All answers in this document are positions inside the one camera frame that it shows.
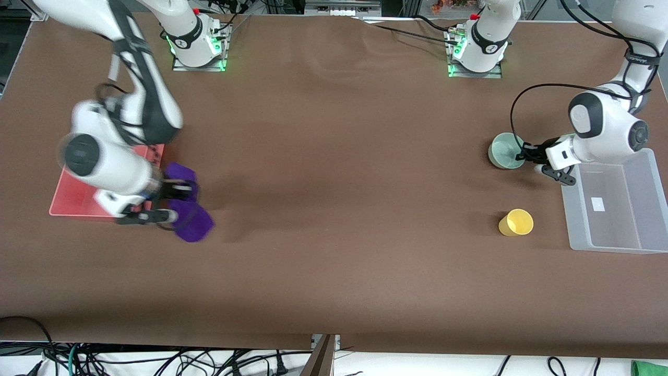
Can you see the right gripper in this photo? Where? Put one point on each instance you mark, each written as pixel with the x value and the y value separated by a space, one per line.
pixel 169 188

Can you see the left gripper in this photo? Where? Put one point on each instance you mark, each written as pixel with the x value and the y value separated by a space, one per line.
pixel 536 152

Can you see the green bowl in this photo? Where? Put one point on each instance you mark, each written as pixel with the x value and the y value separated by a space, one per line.
pixel 501 151

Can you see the purple cloth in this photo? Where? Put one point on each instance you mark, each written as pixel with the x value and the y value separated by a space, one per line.
pixel 195 224

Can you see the yellow cup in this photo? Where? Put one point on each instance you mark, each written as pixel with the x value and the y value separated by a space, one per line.
pixel 516 222

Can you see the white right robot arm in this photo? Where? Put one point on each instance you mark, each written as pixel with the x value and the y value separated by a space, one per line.
pixel 151 104

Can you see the white label sticker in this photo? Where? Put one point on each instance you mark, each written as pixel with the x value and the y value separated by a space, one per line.
pixel 598 204

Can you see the pink plastic bin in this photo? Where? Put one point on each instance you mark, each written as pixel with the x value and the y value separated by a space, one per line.
pixel 73 201

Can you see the clear plastic bin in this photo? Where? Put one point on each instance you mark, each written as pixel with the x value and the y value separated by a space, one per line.
pixel 616 230

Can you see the brown table cover sheet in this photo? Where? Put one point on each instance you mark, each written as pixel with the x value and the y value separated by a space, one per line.
pixel 339 209

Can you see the wooden table leg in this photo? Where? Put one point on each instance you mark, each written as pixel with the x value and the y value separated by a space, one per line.
pixel 321 360

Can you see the white power strip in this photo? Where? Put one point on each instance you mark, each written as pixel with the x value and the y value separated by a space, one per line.
pixel 342 8

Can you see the green object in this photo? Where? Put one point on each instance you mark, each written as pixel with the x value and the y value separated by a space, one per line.
pixel 649 368

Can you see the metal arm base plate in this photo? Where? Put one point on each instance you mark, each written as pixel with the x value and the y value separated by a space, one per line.
pixel 180 65
pixel 496 74

